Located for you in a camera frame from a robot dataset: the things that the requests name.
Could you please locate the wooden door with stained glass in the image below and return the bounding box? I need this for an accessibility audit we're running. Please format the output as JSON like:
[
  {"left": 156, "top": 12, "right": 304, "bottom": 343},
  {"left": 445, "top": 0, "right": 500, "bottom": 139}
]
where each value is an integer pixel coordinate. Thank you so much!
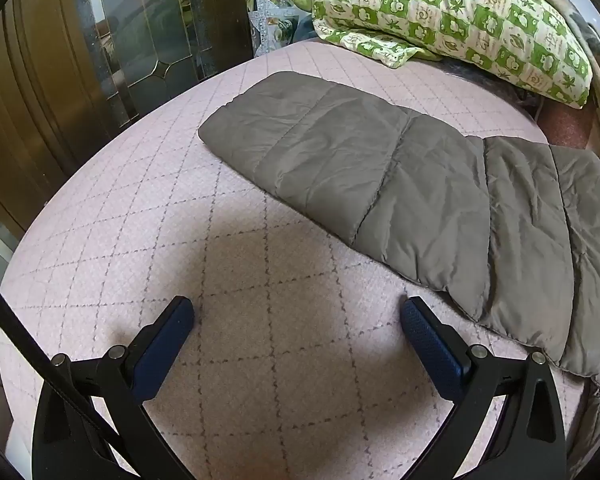
[{"left": 0, "top": 0, "right": 256, "bottom": 261}]

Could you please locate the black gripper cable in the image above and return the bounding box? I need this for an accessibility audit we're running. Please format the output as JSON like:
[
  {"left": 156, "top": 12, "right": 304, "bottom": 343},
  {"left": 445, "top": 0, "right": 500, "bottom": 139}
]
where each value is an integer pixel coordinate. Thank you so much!
[{"left": 0, "top": 266, "right": 131, "bottom": 467}]

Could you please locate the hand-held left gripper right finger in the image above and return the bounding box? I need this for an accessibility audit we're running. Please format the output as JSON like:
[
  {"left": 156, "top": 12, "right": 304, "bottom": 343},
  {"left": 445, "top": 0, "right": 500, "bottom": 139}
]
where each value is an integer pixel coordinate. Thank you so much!
[{"left": 399, "top": 296, "right": 567, "bottom": 480}]

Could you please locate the grey quilted puffer jacket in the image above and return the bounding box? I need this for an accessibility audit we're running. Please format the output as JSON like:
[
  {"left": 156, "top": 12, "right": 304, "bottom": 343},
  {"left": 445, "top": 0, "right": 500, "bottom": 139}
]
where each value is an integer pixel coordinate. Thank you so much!
[{"left": 197, "top": 71, "right": 600, "bottom": 476}]

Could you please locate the green patterned pillow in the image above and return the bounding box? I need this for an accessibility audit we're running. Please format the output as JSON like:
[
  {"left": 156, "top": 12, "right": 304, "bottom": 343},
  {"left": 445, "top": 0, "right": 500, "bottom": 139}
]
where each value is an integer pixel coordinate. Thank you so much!
[{"left": 291, "top": 0, "right": 594, "bottom": 110}]

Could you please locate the reddish upholstered sofa backrest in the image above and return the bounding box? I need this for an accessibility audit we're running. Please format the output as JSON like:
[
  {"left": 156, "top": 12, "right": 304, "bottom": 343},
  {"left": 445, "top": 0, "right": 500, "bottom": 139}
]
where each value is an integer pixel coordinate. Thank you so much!
[{"left": 537, "top": 97, "right": 600, "bottom": 153}]

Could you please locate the floral printed plastic bag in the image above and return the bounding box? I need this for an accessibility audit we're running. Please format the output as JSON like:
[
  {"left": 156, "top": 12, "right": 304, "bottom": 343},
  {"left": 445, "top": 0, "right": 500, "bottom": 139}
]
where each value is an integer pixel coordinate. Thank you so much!
[{"left": 240, "top": 0, "right": 321, "bottom": 58}]

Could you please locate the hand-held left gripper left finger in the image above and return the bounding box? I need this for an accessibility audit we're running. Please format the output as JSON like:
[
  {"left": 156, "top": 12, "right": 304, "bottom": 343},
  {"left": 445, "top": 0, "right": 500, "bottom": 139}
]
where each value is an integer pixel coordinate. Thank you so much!
[{"left": 31, "top": 296, "right": 196, "bottom": 480}]

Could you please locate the pink quilted bed cover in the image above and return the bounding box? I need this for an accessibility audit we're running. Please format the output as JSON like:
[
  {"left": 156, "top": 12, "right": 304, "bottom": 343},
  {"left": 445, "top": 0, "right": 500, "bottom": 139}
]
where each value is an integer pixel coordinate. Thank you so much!
[{"left": 0, "top": 40, "right": 600, "bottom": 480}]

